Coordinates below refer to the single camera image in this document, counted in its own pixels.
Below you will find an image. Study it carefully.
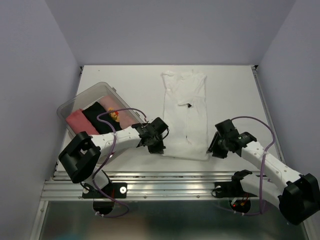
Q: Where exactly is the white printed t-shirt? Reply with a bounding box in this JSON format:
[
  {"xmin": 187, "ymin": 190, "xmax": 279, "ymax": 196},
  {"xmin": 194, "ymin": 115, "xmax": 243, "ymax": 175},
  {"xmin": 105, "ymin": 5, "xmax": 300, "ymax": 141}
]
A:
[{"xmin": 161, "ymin": 71, "xmax": 209, "ymax": 161}]

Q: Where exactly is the clear plastic storage bin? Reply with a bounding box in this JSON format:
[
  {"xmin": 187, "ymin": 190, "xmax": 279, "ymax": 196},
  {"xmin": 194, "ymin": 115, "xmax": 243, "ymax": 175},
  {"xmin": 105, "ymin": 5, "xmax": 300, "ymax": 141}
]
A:
[{"xmin": 57, "ymin": 82, "xmax": 145, "ymax": 148}]

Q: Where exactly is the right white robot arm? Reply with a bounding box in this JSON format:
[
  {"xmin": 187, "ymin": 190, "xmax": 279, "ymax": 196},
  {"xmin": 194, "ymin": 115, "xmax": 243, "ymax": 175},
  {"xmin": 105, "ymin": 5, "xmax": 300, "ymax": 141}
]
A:
[{"xmin": 207, "ymin": 119, "xmax": 320, "ymax": 225}]

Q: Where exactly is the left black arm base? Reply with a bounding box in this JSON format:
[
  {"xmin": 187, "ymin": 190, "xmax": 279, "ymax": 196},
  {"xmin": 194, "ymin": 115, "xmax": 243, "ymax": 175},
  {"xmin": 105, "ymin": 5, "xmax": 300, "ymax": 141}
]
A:
[{"xmin": 80, "ymin": 170, "xmax": 128, "ymax": 199}]

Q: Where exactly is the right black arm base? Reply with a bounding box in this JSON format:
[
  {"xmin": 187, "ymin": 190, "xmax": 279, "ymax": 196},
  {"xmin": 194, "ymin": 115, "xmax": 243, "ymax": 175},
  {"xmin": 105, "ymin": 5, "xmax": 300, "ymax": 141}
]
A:
[{"xmin": 211, "ymin": 169, "xmax": 260, "ymax": 199}]

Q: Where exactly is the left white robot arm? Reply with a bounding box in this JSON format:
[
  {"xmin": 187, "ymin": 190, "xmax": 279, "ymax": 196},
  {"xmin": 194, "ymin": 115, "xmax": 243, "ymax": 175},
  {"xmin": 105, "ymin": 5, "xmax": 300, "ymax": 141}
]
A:
[{"xmin": 58, "ymin": 117, "xmax": 169, "ymax": 197}]

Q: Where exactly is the rolled pink printed t-shirt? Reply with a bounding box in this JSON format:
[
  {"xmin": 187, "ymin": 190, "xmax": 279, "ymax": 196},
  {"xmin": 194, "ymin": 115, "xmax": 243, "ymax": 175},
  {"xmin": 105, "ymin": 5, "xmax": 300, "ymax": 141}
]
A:
[{"xmin": 99, "ymin": 95, "xmax": 141, "ymax": 130}]

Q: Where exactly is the rolled black t-shirt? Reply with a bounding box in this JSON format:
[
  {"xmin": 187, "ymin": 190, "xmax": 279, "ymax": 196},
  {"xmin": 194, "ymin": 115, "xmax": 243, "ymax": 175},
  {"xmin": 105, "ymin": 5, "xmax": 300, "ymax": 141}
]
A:
[{"xmin": 82, "ymin": 102, "xmax": 122, "ymax": 134}]

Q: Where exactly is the rolled red t-shirt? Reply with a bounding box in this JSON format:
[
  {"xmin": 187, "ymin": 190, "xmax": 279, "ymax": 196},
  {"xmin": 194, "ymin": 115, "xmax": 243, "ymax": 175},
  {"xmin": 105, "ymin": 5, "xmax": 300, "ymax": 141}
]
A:
[{"xmin": 65, "ymin": 109, "xmax": 99, "ymax": 135}]

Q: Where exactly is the aluminium mounting rail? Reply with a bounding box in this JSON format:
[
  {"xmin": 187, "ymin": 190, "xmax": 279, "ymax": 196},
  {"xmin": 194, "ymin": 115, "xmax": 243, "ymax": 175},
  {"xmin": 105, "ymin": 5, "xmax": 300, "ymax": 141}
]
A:
[{"xmin": 40, "ymin": 171, "xmax": 234, "ymax": 202}]

